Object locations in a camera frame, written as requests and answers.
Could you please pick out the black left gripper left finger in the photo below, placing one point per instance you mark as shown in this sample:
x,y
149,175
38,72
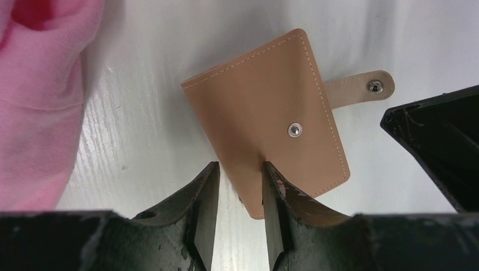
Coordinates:
x,y
176,234

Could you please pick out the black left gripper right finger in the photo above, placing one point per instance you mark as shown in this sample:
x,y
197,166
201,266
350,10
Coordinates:
x,y
303,234

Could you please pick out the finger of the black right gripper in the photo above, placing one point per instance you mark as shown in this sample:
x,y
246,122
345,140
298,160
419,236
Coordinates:
x,y
441,133

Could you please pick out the tan leather card holder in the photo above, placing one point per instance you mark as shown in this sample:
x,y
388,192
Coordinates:
x,y
271,104

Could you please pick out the pink cloth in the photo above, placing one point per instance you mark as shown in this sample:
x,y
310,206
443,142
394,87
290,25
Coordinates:
x,y
42,97

